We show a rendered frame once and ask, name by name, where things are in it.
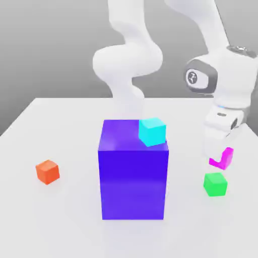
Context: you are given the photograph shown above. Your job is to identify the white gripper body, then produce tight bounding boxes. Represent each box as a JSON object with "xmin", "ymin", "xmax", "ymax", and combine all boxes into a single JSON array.
[{"xmin": 203, "ymin": 105, "xmax": 246, "ymax": 142}]

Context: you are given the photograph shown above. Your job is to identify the small magenta cube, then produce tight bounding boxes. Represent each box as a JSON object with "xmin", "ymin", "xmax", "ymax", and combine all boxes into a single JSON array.
[{"xmin": 209, "ymin": 147, "xmax": 235, "ymax": 170}]

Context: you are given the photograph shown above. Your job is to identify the small green cube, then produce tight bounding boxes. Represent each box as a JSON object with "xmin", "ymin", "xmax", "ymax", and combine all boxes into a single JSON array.
[{"xmin": 203, "ymin": 172, "xmax": 228, "ymax": 198}]

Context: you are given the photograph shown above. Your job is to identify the small cyan cube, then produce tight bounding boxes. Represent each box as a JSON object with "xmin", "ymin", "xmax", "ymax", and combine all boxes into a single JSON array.
[{"xmin": 138, "ymin": 117, "xmax": 167, "ymax": 148}]

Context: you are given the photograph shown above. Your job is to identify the small orange cube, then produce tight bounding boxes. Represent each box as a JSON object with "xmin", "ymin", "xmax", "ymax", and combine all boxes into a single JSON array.
[{"xmin": 35, "ymin": 159, "xmax": 60, "ymax": 185}]

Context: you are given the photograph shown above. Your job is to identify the large purple box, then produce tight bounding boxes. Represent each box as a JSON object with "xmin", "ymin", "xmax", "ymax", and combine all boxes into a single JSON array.
[{"xmin": 98, "ymin": 119, "xmax": 169, "ymax": 221}]

